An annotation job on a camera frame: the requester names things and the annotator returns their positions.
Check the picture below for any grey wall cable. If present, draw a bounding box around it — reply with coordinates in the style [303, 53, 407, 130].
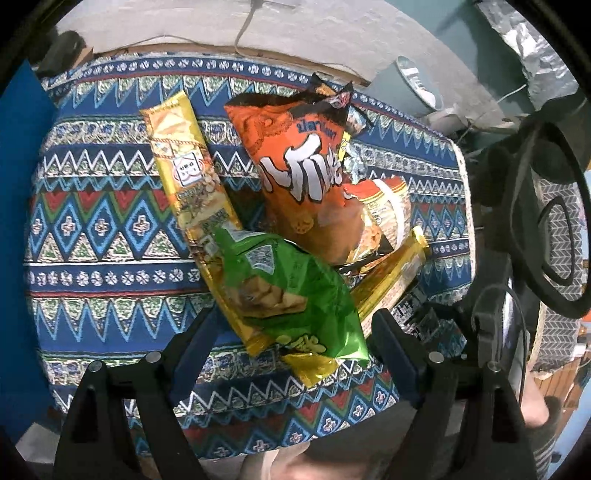
[233, 0, 260, 57]

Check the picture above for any red and white cracker packet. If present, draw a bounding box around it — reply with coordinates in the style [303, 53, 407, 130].
[344, 178, 411, 252]

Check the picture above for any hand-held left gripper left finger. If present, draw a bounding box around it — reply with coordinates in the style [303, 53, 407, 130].
[53, 305, 232, 480]

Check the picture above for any orange chip bag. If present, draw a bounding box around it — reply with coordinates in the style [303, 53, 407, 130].
[224, 90, 393, 266]

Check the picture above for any grey patterned cushion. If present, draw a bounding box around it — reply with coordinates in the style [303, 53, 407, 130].
[531, 178, 591, 372]

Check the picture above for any black snack bag yellow label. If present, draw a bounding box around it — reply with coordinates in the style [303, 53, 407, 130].
[310, 73, 372, 134]

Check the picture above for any dark object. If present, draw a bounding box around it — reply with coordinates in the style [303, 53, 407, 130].
[34, 30, 88, 77]

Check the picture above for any patterned blue tablecloth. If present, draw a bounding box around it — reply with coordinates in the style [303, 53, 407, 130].
[23, 51, 476, 460]

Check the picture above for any dark printed snack packet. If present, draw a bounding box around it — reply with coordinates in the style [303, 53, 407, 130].
[398, 300, 465, 344]

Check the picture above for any long silver snack packet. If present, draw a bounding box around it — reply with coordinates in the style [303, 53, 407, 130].
[344, 138, 369, 185]

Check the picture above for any foil covered object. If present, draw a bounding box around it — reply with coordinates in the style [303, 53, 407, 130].
[475, 0, 580, 109]

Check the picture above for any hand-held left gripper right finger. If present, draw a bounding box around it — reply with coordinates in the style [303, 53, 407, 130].
[369, 308, 539, 480]

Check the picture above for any person's leg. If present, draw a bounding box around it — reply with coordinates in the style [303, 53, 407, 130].
[240, 440, 416, 480]
[522, 369, 564, 480]

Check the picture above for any long yellow snack packet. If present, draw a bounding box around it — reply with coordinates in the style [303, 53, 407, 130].
[139, 90, 278, 356]
[342, 226, 430, 324]

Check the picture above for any green chip bag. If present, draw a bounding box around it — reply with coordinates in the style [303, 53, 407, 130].
[210, 226, 370, 388]

